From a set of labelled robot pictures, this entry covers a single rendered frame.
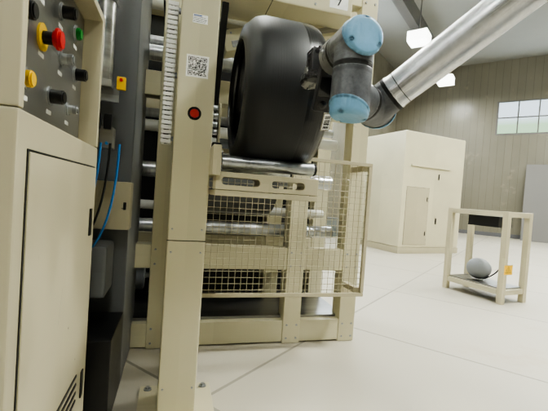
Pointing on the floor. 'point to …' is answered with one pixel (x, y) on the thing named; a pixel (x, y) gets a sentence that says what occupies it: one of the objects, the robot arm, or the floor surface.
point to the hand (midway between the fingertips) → (306, 88)
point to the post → (187, 210)
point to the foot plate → (148, 399)
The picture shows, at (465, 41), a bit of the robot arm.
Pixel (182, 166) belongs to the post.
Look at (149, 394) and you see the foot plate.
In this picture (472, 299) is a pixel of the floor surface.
